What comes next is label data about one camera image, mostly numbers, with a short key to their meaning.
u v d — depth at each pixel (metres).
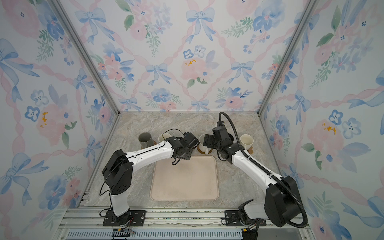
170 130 0.73
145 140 0.89
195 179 0.86
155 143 1.02
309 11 0.70
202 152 0.95
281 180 0.43
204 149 0.91
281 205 0.41
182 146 0.64
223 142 0.63
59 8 0.69
